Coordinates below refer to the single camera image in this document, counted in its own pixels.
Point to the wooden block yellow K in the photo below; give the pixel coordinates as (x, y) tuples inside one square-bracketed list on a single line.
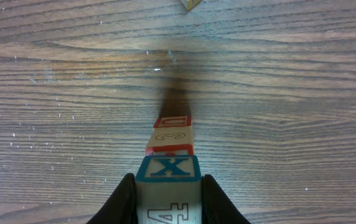
[(169, 190)]

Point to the plain wooden block yellow side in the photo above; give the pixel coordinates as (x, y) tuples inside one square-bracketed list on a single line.
[(190, 4)]

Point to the red 3 wooden block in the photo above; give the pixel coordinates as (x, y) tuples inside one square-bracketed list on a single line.
[(171, 136)]

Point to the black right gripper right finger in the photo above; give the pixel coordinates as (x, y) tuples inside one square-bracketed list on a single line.
[(217, 208)]

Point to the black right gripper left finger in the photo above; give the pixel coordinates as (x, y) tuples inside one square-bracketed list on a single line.
[(120, 208)]

